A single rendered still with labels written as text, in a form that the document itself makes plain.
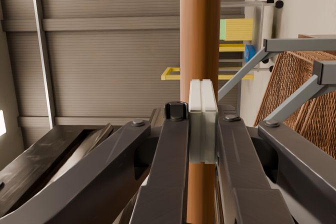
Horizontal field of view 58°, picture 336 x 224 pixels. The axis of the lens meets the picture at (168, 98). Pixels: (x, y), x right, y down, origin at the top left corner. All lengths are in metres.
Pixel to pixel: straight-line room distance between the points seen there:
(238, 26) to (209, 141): 6.21
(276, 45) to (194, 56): 0.90
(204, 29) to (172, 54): 7.79
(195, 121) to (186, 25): 0.09
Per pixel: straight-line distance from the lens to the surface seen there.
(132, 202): 1.04
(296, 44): 1.14
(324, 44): 1.17
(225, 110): 0.18
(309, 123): 1.25
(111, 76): 8.39
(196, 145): 0.16
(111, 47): 8.27
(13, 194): 1.44
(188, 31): 0.22
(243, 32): 6.37
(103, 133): 1.77
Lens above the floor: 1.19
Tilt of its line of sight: 5 degrees up
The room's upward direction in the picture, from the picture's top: 90 degrees counter-clockwise
